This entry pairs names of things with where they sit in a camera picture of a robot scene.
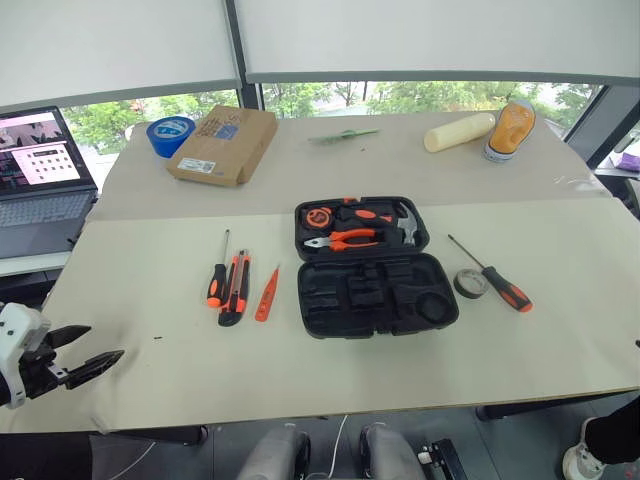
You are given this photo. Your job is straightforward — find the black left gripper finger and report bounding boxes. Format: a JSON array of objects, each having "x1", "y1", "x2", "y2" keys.
[
  {"x1": 65, "y1": 349, "x2": 127, "y2": 392},
  {"x1": 46, "y1": 324, "x2": 93, "y2": 352}
]

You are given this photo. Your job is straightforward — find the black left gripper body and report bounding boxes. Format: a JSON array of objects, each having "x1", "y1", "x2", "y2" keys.
[{"x1": 19, "y1": 343, "x2": 70, "y2": 400}]

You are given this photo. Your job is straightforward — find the grey tape roll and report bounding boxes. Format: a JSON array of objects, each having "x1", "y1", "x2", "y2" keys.
[{"x1": 453, "y1": 268, "x2": 490, "y2": 299}]

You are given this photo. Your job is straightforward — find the large orange black screwdriver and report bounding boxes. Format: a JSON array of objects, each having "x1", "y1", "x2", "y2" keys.
[{"x1": 447, "y1": 233, "x2": 535, "y2": 314}]

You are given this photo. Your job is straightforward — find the black tool case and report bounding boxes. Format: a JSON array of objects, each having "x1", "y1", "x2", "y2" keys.
[{"x1": 293, "y1": 195, "x2": 460, "y2": 340}]

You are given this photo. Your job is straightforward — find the beige table cover sheet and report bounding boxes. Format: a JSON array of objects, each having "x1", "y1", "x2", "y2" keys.
[
  {"x1": 0, "y1": 197, "x2": 640, "y2": 434},
  {"x1": 85, "y1": 109, "x2": 612, "y2": 224}
]

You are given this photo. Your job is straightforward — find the open laptop computer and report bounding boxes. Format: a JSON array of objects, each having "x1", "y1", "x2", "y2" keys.
[{"x1": 0, "y1": 105, "x2": 100, "y2": 261}]

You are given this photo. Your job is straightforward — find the small orange black screwdriver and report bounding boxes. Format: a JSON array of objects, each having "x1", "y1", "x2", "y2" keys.
[{"x1": 206, "y1": 228, "x2": 232, "y2": 308}]

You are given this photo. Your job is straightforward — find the orange black utility knife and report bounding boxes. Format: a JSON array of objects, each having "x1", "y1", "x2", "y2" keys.
[{"x1": 217, "y1": 248, "x2": 252, "y2": 328}]

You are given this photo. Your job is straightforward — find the orange test pen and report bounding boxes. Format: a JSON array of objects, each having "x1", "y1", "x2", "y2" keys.
[{"x1": 254, "y1": 266, "x2": 281, "y2": 323}]

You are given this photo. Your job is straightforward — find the grey rounded shape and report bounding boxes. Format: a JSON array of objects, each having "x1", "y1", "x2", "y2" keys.
[
  {"x1": 237, "y1": 427, "x2": 312, "y2": 480},
  {"x1": 359, "y1": 423, "x2": 426, "y2": 480}
]

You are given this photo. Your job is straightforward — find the blue tape roll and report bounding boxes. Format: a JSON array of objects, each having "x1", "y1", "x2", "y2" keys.
[{"x1": 145, "y1": 115, "x2": 197, "y2": 159}]

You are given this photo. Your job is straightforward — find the brown cardboard box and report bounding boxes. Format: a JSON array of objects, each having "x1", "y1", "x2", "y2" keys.
[{"x1": 166, "y1": 103, "x2": 279, "y2": 188}]

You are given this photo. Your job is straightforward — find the orange black tape measure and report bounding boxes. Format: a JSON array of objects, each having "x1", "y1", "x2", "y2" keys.
[{"x1": 304, "y1": 204, "x2": 335, "y2": 231}]

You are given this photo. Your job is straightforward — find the white roller blind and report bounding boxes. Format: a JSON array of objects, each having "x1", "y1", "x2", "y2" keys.
[
  {"x1": 0, "y1": 0, "x2": 243, "y2": 109},
  {"x1": 232, "y1": 0, "x2": 640, "y2": 86}
]

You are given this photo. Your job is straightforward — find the green plastic comb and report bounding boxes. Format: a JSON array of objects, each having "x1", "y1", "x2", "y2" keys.
[{"x1": 307, "y1": 128, "x2": 381, "y2": 147}]

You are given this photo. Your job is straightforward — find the black device with white button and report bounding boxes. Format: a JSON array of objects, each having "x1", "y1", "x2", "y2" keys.
[{"x1": 419, "y1": 438, "x2": 469, "y2": 480}]

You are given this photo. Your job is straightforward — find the cream cylinder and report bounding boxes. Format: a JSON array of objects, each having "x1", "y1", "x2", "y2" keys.
[{"x1": 423, "y1": 112, "x2": 497, "y2": 153}]

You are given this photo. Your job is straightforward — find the orange white sneaker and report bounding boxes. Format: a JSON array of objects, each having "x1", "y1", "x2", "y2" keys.
[{"x1": 482, "y1": 99, "x2": 537, "y2": 164}]

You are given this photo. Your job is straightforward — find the white shoe of person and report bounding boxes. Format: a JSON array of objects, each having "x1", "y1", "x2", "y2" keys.
[{"x1": 562, "y1": 417, "x2": 609, "y2": 480}]

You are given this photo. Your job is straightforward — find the black trouser leg of person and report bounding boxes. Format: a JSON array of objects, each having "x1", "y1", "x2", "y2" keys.
[{"x1": 584, "y1": 399, "x2": 640, "y2": 466}]

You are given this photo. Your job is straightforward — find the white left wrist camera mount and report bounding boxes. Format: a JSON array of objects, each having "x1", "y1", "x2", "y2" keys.
[{"x1": 0, "y1": 302, "x2": 53, "y2": 411}]

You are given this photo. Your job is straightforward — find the white cable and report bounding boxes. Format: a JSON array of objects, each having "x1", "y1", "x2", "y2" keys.
[{"x1": 327, "y1": 414, "x2": 350, "y2": 480}]

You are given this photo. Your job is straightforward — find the orange handled pliers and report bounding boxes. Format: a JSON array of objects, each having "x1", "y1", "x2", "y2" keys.
[{"x1": 303, "y1": 227, "x2": 381, "y2": 253}]

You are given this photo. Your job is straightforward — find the dark window frame post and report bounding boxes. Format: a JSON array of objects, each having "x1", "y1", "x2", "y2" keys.
[{"x1": 224, "y1": 0, "x2": 267, "y2": 121}]

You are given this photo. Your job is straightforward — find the black orange handle tool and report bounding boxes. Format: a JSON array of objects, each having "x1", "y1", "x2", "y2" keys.
[{"x1": 334, "y1": 197, "x2": 396, "y2": 226}]

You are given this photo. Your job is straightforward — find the black handled claw hammer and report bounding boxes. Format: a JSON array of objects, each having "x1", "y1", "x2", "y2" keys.
[{"x1": 369, "y1": 202, "x2": 422, "y2": 248}]

